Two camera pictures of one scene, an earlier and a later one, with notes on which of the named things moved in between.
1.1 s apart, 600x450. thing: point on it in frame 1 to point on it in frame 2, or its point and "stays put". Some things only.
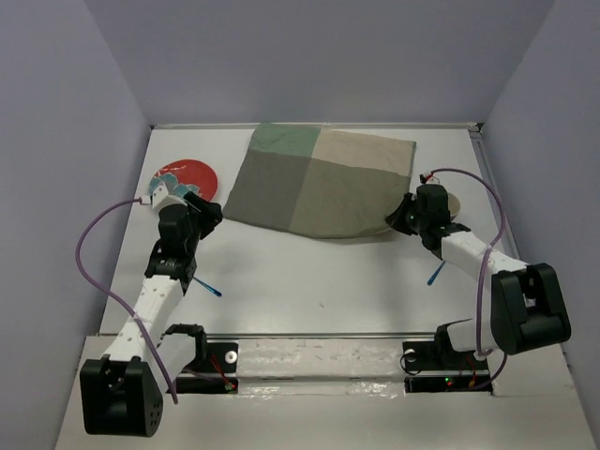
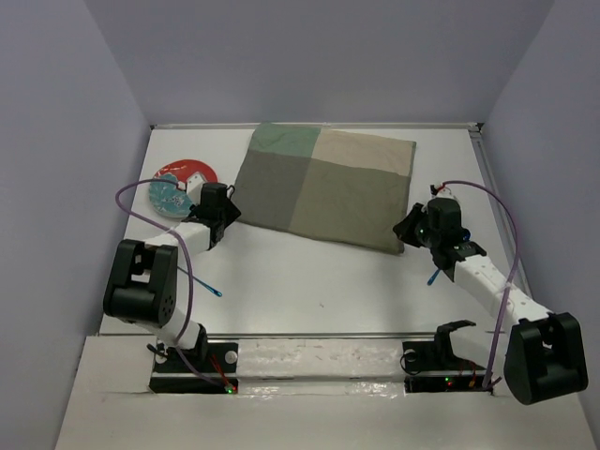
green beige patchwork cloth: [320, 181] stays put
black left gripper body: [202, 222] to [229, 214]
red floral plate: [182, 176] stays put
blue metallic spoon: [436, 273] stays put
